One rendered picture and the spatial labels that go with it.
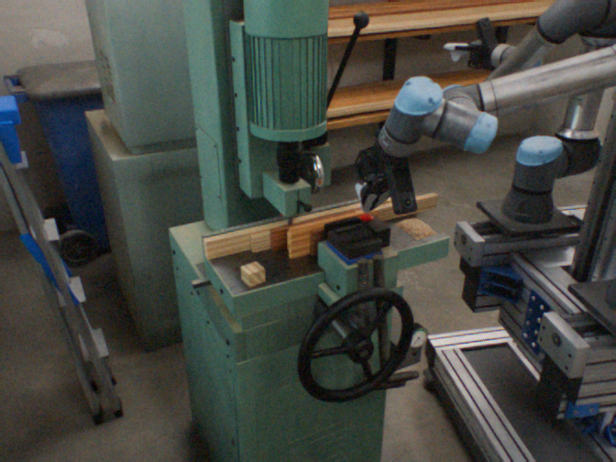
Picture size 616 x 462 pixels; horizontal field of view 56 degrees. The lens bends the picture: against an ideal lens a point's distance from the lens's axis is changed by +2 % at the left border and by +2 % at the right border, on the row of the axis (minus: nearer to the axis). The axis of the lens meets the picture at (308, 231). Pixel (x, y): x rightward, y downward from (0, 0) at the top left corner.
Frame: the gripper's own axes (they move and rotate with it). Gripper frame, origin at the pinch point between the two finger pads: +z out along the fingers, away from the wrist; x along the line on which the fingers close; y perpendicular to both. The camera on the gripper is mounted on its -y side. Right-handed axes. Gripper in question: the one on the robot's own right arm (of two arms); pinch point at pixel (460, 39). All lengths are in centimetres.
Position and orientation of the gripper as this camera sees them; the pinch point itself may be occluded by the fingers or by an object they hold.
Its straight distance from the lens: 227.8
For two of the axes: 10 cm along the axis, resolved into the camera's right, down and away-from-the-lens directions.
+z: -4.4, -4.2, 7.9
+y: 1.2, 8.4, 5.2
